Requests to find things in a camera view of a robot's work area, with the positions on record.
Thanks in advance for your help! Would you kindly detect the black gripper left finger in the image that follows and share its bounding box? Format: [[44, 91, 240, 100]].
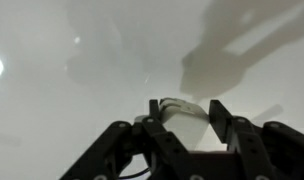
[[60, 99, 206, 180]]

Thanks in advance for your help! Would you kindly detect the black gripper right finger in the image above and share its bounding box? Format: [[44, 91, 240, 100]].
[[210, 99, 304, 180]]

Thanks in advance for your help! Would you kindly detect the black charging cable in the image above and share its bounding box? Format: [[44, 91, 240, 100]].
[[117, 165, 152, 180]]

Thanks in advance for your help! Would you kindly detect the white power adapter brick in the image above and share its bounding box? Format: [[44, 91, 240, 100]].
[[135, 97, 210, 153]]

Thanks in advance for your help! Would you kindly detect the large white board mat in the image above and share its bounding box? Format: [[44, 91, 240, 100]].
[[0, 0, 304, 180]]

